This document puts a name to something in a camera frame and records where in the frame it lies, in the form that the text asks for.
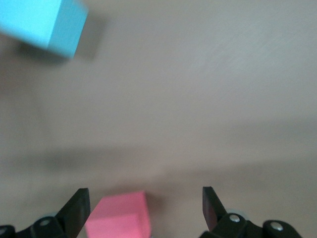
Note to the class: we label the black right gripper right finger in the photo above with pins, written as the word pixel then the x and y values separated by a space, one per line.
pixel 213 210

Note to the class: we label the red foam cube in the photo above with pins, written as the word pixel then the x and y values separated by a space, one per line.
pixel 119 218

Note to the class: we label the cyan foam cube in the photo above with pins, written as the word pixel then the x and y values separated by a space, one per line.
pixel 37 22

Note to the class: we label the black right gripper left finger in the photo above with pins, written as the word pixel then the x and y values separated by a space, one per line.
pixel 74 213

